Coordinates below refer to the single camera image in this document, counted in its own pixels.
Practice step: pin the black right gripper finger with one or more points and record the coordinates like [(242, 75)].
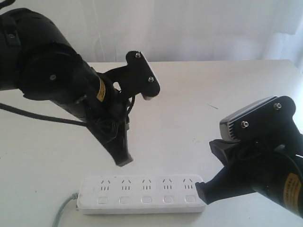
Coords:
[(230, 182), (225, 151)]

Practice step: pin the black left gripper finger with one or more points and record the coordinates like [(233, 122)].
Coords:
[(112, 136)]

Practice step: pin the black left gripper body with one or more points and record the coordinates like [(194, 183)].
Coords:
[(91, 97)]

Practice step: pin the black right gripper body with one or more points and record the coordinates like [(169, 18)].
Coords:
[(274, 165)]

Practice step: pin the white five-outlet power strip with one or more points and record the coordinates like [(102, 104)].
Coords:
[(139, 194)]

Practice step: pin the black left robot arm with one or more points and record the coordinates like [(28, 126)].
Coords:
[(37, 59)]

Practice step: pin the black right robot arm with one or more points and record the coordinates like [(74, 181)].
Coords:
[(271, 166)]

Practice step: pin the white curtain backdrop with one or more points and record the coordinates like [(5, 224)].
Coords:
[(178, 30)]

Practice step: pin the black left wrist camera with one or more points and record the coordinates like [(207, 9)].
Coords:
[(140, 77)]

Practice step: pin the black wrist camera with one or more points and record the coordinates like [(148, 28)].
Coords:
[(140, 77), (259, 119)]

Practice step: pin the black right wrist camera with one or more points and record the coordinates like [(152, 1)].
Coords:
[(259, 119)]

